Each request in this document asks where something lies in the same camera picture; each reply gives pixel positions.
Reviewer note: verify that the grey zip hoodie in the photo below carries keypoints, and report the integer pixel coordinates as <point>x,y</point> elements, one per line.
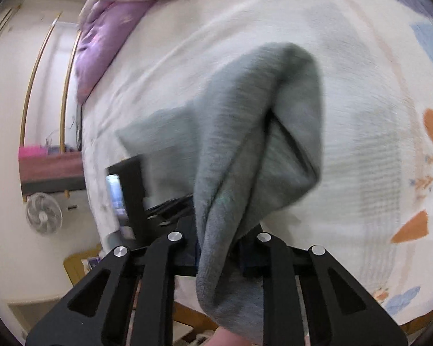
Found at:
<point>238,133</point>

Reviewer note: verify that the long wooden barre rail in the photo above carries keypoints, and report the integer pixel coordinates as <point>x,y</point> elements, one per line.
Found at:
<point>32,79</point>

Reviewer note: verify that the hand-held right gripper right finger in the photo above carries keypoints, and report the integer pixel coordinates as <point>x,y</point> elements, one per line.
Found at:
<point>246,259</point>

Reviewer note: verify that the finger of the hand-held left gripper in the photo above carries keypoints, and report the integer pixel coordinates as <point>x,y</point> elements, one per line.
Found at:
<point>169,217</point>
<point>169,203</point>

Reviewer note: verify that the pink and grey towel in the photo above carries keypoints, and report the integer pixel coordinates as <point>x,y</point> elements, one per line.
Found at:
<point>50,167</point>

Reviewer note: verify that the short wooden barre rail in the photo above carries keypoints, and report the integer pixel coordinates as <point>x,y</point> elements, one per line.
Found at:
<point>65,90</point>

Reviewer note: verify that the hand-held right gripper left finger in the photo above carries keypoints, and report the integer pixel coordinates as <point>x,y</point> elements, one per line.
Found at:
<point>186,256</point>

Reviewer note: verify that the white standing fan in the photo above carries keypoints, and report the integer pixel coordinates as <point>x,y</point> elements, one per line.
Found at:
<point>43,216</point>

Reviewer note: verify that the person's pink clothing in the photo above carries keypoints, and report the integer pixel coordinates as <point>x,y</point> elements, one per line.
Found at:
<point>232,337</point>

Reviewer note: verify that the purple floral quilt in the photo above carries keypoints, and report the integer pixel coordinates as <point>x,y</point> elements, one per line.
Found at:
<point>101,43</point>

